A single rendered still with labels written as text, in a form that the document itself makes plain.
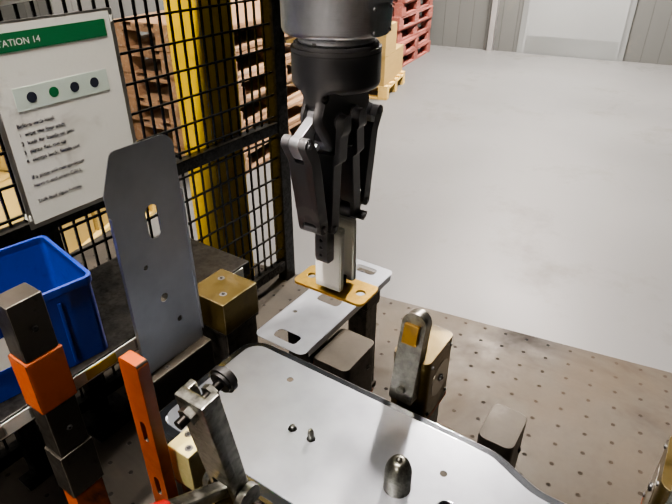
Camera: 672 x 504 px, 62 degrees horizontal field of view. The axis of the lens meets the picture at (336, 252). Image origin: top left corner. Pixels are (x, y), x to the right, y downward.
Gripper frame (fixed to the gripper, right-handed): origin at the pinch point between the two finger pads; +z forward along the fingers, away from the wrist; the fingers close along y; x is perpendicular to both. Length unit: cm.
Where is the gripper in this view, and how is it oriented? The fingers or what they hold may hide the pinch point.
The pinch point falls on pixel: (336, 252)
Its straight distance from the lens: 55.8
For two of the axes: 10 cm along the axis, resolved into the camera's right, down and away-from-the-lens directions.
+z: 0.0, 8.6, 5.1
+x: -8.4, -2.8, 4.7
